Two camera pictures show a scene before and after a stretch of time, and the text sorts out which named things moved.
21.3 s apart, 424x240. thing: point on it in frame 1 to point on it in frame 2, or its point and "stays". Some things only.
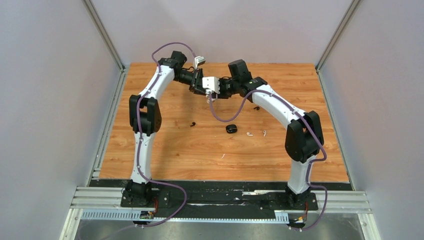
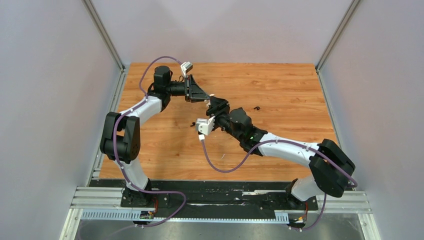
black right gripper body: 227,88 to 223,109
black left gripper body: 194,87 to 187,86
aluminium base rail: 96,199 stays
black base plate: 220,195 stays
